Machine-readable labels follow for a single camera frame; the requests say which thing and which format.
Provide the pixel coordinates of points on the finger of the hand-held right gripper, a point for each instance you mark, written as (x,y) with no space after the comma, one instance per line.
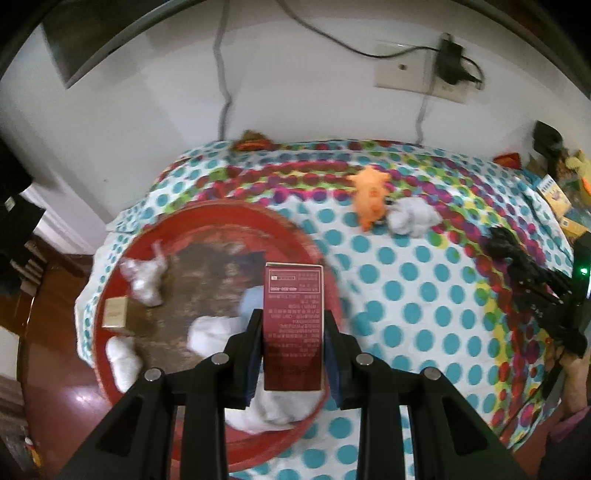
(547,282)
(563,330)

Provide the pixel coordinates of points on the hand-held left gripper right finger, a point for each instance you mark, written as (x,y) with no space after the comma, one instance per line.
(333,374)

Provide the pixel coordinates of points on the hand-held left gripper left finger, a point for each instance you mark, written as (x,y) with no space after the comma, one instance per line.
(250,378)

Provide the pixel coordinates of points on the black cloth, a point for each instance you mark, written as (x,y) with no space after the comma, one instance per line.
(503,244)

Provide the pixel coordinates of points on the dark red carton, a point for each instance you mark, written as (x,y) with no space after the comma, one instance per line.
(293,323)

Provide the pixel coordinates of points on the cream cosmetics box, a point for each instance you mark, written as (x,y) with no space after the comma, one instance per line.
(115,314)

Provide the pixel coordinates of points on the round red tray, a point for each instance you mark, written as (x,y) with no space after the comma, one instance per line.
(198,221)

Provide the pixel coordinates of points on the person's right hand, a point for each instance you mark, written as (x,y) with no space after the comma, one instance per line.
(575,378)

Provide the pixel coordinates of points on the light blue cloth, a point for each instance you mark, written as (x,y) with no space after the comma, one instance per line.
(251,302)

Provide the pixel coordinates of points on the yellow product box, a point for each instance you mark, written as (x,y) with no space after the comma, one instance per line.
(551,194)

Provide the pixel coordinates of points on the polka-dot blanket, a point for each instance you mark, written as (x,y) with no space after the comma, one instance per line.
(415,286)

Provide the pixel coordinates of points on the yellow plush toy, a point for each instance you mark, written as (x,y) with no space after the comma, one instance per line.
(579,164)

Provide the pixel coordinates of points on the small red item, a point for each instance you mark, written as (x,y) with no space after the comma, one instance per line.
(508,160)

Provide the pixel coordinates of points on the black stand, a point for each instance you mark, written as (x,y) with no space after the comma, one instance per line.
(547,138)

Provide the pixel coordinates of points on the orange plush toy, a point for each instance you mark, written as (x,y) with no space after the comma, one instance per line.
(369,194)

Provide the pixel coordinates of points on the brown and red toy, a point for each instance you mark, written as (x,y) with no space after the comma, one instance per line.
(251,141)

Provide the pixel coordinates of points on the black plug-in charger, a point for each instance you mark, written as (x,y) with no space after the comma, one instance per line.
(450,62)

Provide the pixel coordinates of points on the dark wooden furniture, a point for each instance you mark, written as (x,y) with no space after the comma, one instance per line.
(16,217)

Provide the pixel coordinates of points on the beige wall socket plate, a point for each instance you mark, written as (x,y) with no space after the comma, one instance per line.
(401,67)

